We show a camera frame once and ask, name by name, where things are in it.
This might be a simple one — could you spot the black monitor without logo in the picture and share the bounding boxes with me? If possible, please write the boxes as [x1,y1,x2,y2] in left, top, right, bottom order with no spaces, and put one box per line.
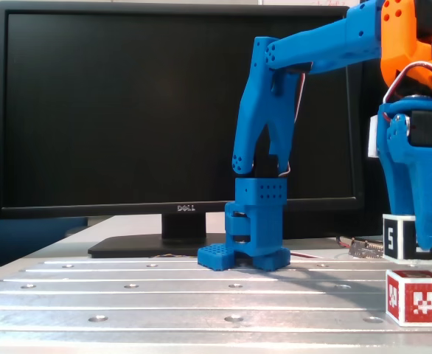
[359,55,390,155]

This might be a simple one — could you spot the red cube with white pattern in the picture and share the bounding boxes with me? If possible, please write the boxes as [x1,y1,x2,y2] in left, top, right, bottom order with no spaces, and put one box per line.
[385,268,432,327]

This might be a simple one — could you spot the aluminium slotted base plate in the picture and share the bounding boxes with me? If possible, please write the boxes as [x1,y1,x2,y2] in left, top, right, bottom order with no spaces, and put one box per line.
[0,257,432,354]

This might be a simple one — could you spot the twisted coloured wire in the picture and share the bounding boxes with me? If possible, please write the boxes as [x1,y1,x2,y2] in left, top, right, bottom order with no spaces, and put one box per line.
[148,252,199,259]

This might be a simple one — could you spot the black cube with white 5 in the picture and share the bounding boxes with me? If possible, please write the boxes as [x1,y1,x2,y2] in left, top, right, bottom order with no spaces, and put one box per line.
[383,213,432,266]

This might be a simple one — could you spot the small dark circuit board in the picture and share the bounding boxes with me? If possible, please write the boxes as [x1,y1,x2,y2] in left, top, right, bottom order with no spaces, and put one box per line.
[348,238,386,256]

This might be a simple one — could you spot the red and white wires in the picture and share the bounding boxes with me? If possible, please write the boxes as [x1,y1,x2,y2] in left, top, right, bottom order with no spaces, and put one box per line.
[289,235,354,259]

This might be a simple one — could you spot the black Dell monitor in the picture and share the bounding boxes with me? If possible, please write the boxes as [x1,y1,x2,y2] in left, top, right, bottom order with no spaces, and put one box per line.
[0,0,364,259]

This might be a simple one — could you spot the blue gripper, black servo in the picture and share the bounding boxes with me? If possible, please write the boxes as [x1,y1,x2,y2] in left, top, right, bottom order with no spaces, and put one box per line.
[377,97,432,252]

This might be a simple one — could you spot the red white wrist servo cable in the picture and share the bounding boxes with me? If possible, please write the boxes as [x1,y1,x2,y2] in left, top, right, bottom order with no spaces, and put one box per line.
[382,60,432,105]

